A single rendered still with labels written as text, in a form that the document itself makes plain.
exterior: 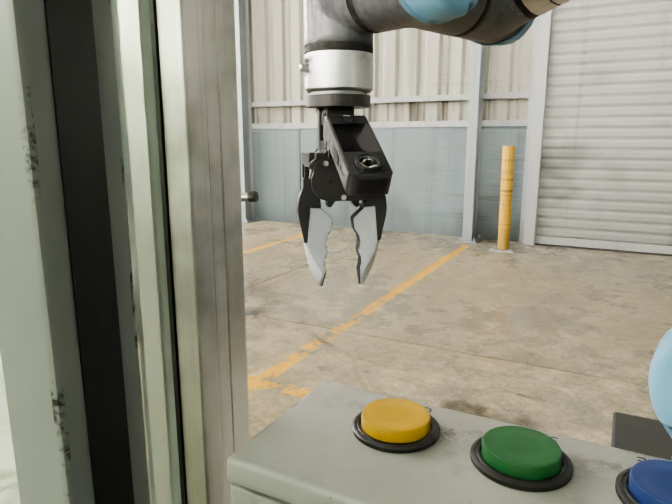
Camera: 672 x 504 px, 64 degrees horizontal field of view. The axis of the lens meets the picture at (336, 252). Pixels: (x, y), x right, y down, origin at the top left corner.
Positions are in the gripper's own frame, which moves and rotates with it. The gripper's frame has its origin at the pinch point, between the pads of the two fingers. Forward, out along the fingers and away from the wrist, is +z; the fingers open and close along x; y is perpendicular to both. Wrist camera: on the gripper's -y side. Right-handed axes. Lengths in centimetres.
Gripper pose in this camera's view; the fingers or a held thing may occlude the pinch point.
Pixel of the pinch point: (342, 275)
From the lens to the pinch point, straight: 62.3
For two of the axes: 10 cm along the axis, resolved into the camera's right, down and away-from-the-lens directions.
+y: -2.0, -2.0, 9.6
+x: -9.8, 0.4, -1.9
